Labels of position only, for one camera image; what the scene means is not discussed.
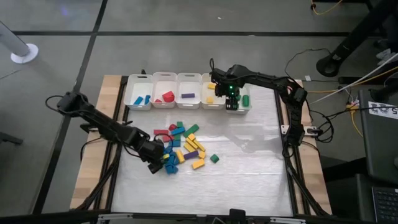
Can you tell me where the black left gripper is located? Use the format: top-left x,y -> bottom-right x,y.
136,136 -> 165,174

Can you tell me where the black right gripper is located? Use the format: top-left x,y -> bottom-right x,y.
214,77 -> 242,111

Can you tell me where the large yellow block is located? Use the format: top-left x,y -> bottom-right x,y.
191,158 -> 206,170

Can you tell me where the long green block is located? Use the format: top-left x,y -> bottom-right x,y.
182,123 -> 200,139

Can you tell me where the white plastic bin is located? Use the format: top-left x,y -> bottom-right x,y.
200,73 -> 227,111
150,72 -> 178,111
175,72 -> 203,110
123,73 -> 154,111
225,83 -> 252,115

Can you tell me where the small black box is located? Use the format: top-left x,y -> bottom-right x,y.
229,208 -> 247,223

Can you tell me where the black stand with round base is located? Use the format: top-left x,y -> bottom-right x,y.
315,0 -> 398,78

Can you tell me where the black case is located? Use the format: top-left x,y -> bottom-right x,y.
358,89 -> 398,185

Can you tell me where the white printed label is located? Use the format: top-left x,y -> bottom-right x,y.
368,101 -> 398,121

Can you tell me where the white pole with round base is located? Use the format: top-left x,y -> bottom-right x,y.
0,21 -> 40,65

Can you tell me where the black keyboard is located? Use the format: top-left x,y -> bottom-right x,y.
371,185 -> 398,223

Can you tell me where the black aluminium table frame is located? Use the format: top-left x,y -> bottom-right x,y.
70,74 -> 333,224

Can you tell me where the white cable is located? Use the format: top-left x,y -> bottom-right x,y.
310,52 -> 398,105

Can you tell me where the yellow floor cable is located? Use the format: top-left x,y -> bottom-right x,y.
310,0 -> 343,16

